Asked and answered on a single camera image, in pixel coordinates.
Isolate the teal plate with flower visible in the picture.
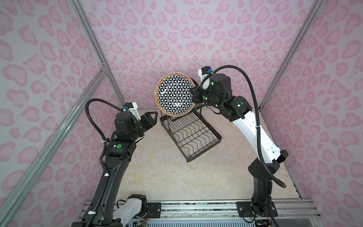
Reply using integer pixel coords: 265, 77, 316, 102
191, 78, 200, 87

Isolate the navy geometric pattern plate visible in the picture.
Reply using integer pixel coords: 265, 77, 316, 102
155, 72, 196, 117

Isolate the black wire dish rack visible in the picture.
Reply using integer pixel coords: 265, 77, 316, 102
160, 104, 222, 163

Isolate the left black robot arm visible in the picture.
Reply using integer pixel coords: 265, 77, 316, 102
72, 111, 158, 227

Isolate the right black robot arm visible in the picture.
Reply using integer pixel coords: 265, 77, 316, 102
192, 72, 288, 217

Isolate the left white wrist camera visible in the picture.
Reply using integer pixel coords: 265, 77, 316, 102
123, 102, 141, 121

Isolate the left aluminium wall frame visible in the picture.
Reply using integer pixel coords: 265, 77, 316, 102
1, 1, 123, 227

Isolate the left black corrugated cable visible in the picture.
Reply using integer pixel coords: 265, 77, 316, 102
84, 98, 123, 227

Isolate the black corrugated cable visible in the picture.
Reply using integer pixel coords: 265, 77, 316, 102
199, 65, 287, 227
84, 98, 123, 227

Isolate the right black corrugated cable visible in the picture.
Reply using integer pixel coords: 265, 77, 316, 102
199, 65, 287, 227

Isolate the right aluminium corner post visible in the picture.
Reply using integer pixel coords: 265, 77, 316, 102
259, 0, 325, 113

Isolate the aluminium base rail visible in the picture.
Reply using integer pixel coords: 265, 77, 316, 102
77, 198, 324, 227

